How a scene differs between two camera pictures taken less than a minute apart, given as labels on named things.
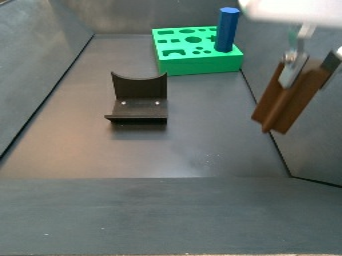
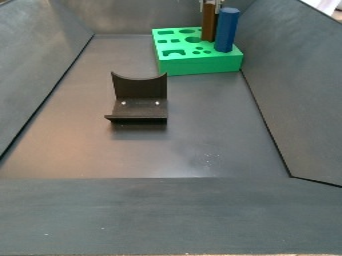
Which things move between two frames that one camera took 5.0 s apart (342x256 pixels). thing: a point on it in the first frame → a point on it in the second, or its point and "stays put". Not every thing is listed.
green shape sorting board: (186, 52) stays put
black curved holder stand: (140, 100) stays put
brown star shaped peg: (282, 104) → (208, 22)
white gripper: (298, 11) → (218, 6)
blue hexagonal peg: (226, 29) stays put
